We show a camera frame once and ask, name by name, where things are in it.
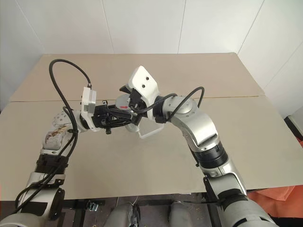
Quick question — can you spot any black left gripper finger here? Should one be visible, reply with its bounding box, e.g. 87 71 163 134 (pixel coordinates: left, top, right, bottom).
110 117 134 128
108 108 134 117

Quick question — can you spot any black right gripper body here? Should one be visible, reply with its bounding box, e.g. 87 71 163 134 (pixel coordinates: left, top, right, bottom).
128 88 147 116

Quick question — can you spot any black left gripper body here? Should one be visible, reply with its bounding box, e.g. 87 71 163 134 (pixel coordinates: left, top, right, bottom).
91 105 113 135

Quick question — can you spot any grey jar lid red arrow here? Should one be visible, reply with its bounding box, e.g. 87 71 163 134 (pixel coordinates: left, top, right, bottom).
115 94 133 114

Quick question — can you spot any clear plastic jar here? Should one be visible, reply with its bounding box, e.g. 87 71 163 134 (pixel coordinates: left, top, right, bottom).
125 122 141 133

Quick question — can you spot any clear plastic box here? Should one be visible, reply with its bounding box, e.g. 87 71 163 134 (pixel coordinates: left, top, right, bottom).
138 118 166 140

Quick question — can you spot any grey rounded robot leg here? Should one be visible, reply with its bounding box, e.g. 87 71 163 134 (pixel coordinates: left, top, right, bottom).
110 202 141 227
168 200 198 227

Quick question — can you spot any black object beside table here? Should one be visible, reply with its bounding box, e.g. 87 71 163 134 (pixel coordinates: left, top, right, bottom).
283 114 303 143

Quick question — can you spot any orange cloth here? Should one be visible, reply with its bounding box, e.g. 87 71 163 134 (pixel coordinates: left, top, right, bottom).
246 140 303 225

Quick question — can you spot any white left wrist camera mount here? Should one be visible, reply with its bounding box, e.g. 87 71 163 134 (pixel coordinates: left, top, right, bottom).
80 87 98 131

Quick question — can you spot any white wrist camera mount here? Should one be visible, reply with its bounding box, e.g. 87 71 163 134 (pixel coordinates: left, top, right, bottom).
80 87 98 131
127 65 159 119

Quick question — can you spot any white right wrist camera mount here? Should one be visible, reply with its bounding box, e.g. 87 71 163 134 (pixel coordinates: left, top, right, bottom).
127 65 159 119

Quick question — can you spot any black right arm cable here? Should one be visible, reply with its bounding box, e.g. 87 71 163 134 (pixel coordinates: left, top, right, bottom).
131 87 205 122

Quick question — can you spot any small metal bracket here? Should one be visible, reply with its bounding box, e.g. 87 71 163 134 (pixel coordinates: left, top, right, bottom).
86 200 105 211

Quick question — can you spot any black table frame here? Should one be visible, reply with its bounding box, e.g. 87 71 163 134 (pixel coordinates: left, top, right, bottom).
60 192 223 227

